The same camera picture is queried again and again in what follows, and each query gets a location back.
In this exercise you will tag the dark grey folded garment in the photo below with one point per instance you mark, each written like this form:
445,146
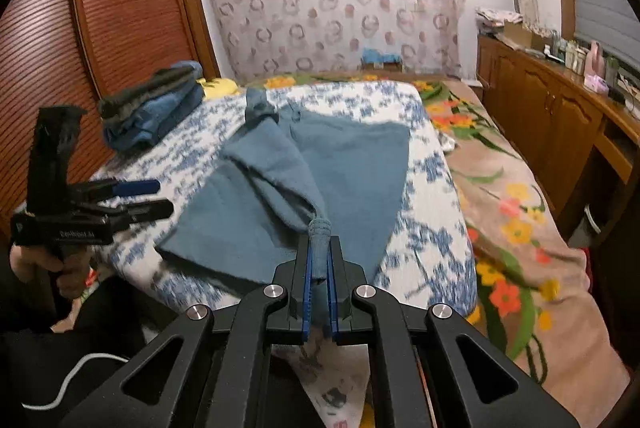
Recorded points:
145,95

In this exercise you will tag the wooden wardrobe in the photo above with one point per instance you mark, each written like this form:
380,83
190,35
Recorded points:
115,8

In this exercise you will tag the blue folded garment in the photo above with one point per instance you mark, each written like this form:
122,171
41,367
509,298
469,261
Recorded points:
150,125

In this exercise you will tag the grey green jar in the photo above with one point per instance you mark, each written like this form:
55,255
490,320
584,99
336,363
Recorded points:
612,69

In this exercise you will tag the row of small bottles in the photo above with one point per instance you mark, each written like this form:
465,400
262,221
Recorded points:
570,55

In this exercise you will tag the box with blue cloth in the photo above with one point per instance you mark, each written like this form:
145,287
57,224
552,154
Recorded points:
381,58

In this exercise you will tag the small pink container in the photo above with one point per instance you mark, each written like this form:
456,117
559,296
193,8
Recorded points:
597,84

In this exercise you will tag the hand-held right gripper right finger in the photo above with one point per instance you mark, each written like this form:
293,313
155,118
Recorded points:
332,290

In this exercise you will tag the person's left hand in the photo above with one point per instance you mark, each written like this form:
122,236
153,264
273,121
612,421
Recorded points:
32,260

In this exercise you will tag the teal pants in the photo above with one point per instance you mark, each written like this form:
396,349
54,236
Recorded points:
350,158

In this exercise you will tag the blue floral bed sheet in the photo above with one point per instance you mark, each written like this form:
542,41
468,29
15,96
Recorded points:
430,188

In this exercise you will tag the yellow cloth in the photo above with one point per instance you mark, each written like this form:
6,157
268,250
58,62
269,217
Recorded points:
220,89

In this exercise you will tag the pink bottle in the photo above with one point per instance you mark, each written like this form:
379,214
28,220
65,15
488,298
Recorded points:
595,58

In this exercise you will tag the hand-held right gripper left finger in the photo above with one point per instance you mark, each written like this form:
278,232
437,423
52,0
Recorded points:
304,280

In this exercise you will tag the person's dark clothing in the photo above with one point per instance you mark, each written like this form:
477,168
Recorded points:
100,323

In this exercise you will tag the colourful floral pillow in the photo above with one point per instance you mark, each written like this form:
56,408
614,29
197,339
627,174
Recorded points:
525,218

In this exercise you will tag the white printed cloth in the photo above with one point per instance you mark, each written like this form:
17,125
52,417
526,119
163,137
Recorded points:
330,388

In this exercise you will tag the cardboard box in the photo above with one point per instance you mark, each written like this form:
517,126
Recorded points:
522,35

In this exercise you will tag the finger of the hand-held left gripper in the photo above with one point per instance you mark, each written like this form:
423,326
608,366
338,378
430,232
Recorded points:
137,188
152,209

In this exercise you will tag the wooden cabinet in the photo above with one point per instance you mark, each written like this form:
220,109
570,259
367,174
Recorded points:
540,108

